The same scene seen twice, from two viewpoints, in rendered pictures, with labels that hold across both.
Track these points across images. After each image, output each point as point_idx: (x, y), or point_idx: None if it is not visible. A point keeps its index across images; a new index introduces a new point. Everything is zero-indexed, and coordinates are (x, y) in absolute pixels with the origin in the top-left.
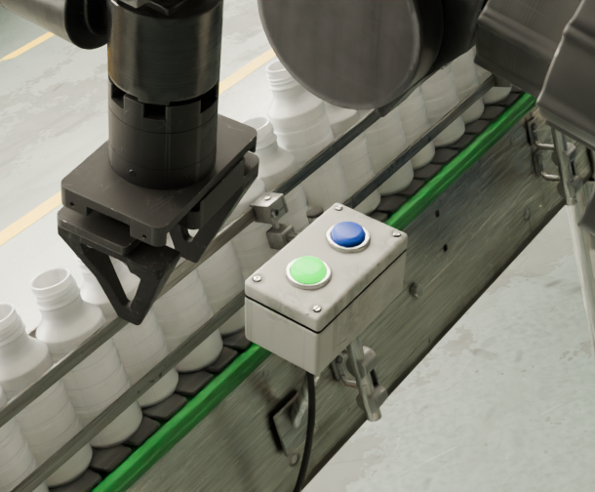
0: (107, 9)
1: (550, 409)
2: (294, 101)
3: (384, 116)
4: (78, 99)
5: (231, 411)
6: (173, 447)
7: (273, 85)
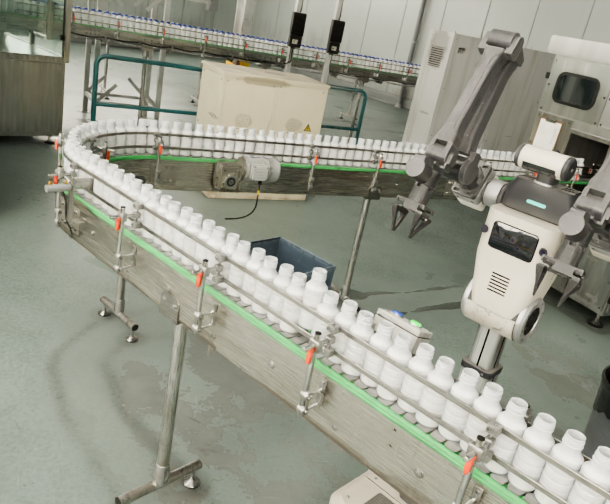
0: (590, 231)
1: (18, 481)
2: (325, 283)
3: None
4: None
5: None
6: None
7: (323, 278)
